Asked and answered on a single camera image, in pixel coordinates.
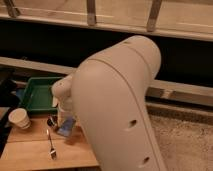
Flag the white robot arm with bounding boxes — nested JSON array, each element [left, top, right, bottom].
[[52, 36, 166, 171]]

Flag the white paper cup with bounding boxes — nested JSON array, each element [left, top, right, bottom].
[[8, 108, 31, 129]]

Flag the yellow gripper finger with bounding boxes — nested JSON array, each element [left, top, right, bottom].
[[57, 115, 65, 128]]

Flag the silver fork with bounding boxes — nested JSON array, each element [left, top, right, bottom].
[[46, 129, 57, 160]]

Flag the banana slice pieces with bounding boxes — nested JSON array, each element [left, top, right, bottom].
[[52, 97, 58, 107]]

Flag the blue sponge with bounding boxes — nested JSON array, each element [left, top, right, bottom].
[[57, 117, 76, 137]]

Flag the green plastic tray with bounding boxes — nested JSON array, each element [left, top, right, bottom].
[[19, 77, 60, 114]]

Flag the small metal can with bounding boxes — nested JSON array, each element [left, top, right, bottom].
[[47, 116, 58, 130]]

